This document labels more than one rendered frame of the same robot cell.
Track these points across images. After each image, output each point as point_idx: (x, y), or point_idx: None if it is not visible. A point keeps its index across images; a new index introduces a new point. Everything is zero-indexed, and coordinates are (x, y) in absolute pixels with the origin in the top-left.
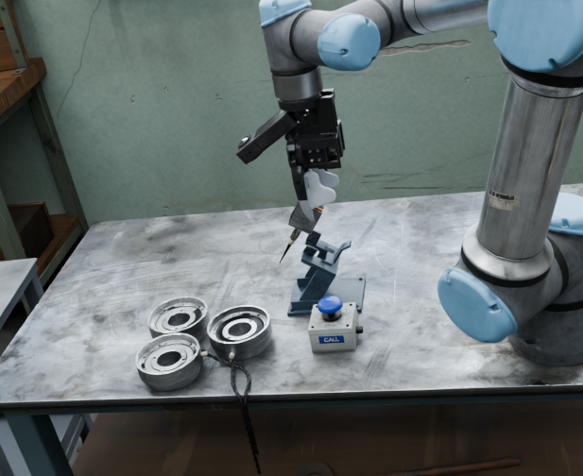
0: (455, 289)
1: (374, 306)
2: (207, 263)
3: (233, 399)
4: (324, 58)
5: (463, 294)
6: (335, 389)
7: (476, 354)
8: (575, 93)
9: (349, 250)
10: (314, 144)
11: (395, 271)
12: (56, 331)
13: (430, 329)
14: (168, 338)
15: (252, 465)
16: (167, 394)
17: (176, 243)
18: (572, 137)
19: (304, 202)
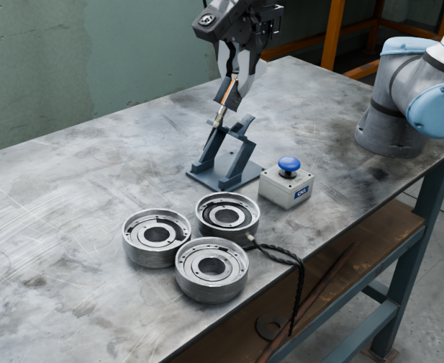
0: None
1: (269, 166)
2: (72, 189)
3: (290, 271)
4: None
5: None
6: (345, 223)
7: (374, 167)
8: None
9: (183, 140)
10: (269, 14)
11: (241, 141)
12: None
13: (326, 164)
14: (183, 251)
15: (216, 350)
16: (239, 298)
17: (0, 186)
18: None
19: (252, 76)
